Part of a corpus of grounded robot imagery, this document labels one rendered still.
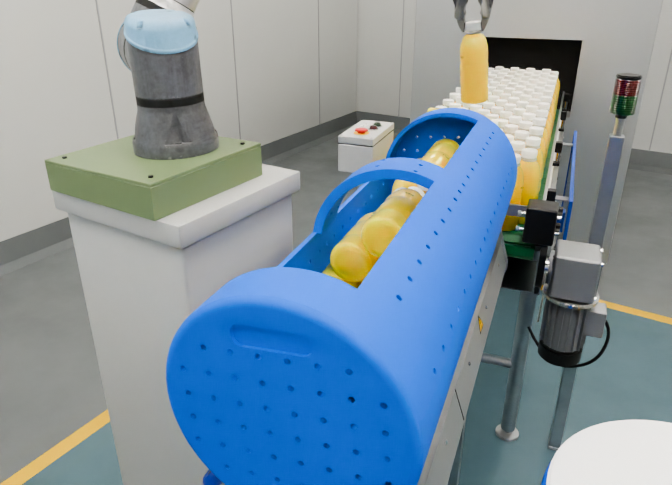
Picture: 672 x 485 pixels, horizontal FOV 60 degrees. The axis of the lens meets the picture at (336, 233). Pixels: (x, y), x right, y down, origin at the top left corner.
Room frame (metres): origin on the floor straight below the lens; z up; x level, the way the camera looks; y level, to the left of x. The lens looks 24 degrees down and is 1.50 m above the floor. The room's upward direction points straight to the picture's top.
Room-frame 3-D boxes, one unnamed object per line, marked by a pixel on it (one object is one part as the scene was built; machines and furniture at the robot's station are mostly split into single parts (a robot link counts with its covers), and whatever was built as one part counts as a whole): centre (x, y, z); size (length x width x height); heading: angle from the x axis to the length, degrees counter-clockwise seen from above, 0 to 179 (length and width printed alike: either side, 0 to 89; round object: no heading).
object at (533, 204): (1.28, -0.49, 0.95); 0.10 x 0.07 x 0.10; 69
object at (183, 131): (1.03, 0.29, 1.26); 0.15 x 0.15 x 0.10
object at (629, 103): (1.54, -0.76, 1.18); 0.06 x 0.06 x 0.05
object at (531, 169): (1.43, -0.49, 0.99); 0.07 x 0.07 x 0.19
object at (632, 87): (1.54, -0.76, 1.23); 0.06 x 0.06 x 0.04
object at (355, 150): (1.61, -0.09, 1.05); 0.20 x 0.10 x 0.10; 159
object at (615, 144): (1.54, -0.76, 0.55); 0.04 x 0.04 x 1.10; 69
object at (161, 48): (1.04, 0.30, 1.38); 0.13 x 0.12 x 0.14; 25
